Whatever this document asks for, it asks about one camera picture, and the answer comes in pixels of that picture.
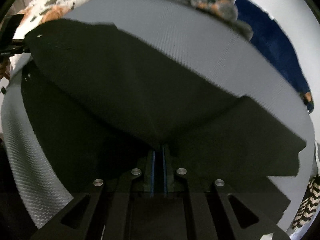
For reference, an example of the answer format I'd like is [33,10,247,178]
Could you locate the black pants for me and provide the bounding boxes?
[21,18,307,240]

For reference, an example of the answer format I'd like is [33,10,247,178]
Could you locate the person's left hand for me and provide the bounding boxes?
[0,58,11,81]

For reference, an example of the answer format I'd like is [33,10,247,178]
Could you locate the white floral pillow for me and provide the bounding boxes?
[8,0,111,81]

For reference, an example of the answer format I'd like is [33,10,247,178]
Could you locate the black white zigzag cloth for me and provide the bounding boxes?
[292,176,319,230]

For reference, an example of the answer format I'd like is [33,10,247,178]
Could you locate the grey mesh mattress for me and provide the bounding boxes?
[2,0,314,234]

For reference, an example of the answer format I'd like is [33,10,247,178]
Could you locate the blue floral blanket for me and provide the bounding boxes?
[173,0,314,113]

